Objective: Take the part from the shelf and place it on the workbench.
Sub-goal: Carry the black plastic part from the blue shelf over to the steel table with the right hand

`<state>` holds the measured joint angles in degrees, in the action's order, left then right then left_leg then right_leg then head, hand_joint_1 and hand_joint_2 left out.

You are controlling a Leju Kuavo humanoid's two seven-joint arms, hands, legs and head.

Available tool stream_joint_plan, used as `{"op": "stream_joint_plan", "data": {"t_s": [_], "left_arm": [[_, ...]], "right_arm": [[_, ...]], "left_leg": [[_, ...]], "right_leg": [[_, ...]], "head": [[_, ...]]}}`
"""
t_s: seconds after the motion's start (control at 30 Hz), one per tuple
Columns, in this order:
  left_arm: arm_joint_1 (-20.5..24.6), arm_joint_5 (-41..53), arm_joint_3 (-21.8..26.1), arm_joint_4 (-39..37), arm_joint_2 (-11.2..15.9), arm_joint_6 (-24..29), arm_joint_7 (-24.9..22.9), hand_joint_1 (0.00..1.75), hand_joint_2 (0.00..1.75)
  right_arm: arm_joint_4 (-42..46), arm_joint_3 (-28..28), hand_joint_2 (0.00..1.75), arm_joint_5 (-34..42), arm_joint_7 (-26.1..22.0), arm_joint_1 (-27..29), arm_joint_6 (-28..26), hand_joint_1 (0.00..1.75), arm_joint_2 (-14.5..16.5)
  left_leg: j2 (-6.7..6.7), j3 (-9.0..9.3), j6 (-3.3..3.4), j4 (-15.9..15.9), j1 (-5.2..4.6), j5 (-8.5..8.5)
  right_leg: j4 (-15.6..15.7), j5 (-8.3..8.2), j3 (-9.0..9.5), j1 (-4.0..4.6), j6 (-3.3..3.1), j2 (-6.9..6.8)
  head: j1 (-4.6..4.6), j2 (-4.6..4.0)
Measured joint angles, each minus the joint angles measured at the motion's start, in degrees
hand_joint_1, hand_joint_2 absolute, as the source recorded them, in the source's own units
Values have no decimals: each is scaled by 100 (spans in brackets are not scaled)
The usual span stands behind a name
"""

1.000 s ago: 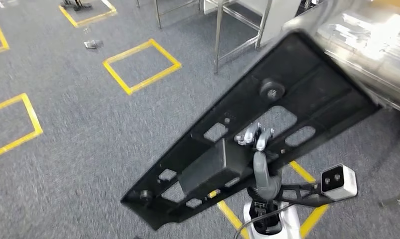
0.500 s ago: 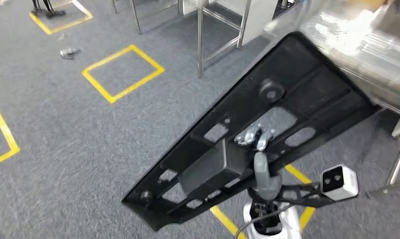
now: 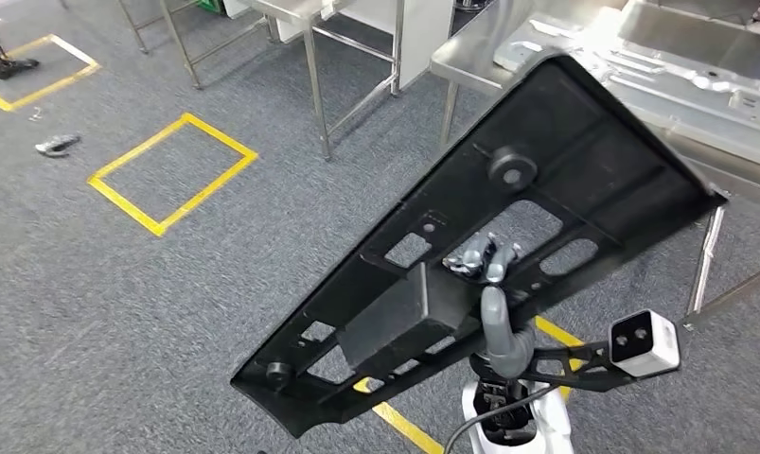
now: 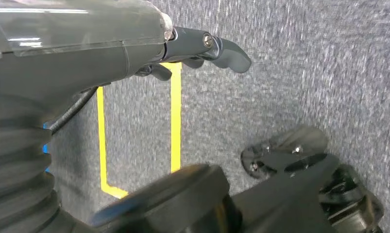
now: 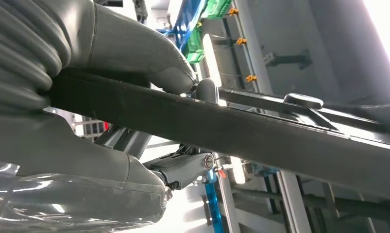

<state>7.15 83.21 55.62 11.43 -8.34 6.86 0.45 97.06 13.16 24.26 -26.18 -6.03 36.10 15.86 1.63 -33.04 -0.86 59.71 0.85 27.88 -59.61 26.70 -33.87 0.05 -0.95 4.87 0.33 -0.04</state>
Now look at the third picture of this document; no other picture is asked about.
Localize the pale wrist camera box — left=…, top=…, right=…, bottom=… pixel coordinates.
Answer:
left=608, top=309, right=682, bottom=379

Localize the stamped metal car panel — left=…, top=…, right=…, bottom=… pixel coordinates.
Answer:
left=493, top=0, right=760, bottom=171

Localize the black plastic plate bracket part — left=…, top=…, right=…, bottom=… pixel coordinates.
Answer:
left=230, top=53, right=729, bottom=440

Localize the stainless steel table frame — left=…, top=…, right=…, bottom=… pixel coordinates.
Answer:
left=116, top=0, right=275, bottom=90

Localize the black tripod stand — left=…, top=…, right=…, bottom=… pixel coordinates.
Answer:
left=0, top=17, right=41, bottom=80

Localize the stainless steel workbench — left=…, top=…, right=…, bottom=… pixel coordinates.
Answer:
left=429, top=0, right=760, bottom=331

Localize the yellow floor tape square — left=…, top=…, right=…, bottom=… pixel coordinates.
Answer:
left=354, top=316, right=588, bottom=454

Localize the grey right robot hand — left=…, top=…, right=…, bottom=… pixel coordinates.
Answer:
left=442, top=232, right=538, bottom=381

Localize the grey object on floor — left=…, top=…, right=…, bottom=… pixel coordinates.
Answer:
left=34, top=132, right=83, bottom=159

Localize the white panel board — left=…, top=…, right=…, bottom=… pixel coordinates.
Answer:
left=345, top=0, right=456, bottom=92

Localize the black cable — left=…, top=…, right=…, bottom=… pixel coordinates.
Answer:
left=443, top=383, right=559, bottom=454

